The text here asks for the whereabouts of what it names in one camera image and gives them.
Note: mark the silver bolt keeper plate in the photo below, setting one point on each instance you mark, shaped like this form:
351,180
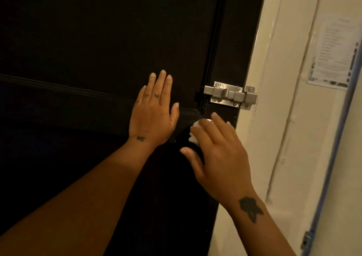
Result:
250,97

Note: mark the person's left middle finger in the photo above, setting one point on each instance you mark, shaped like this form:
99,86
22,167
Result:
160,83

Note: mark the blue wall pipe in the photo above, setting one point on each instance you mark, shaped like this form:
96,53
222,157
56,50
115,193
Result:
336,139

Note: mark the person's right little finger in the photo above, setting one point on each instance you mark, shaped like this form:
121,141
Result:
232,131

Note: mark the person's left forearm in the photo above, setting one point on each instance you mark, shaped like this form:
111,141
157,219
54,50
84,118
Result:
76,202

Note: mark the person's right forearm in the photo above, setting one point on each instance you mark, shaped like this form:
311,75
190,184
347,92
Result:
257,227

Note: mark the person's left hand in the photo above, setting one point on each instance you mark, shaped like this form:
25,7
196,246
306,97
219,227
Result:
151,120

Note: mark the dark wooden door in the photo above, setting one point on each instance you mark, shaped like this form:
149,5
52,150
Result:
84,37

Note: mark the person's left thumb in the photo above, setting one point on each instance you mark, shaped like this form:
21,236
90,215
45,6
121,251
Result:
175,114

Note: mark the person's right hand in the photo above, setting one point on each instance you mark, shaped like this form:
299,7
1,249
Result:
223,162

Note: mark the white cleaning cloth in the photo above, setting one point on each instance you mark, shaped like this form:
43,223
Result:
195,134

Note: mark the grey pipe clip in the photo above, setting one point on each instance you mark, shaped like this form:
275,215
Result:
307,240

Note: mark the person's left little finger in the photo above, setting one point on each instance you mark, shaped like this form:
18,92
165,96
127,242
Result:
140,94

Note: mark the person's right middle finger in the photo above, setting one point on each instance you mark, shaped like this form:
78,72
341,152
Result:
212,131

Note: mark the person's right thumb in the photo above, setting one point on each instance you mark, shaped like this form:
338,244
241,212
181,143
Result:
192,159

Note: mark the white door frame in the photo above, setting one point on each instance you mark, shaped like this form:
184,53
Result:
271,108

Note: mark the silver door bolt latch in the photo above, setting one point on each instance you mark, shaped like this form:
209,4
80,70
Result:
223,93

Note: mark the printed paper notice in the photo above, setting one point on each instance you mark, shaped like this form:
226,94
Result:
331,54

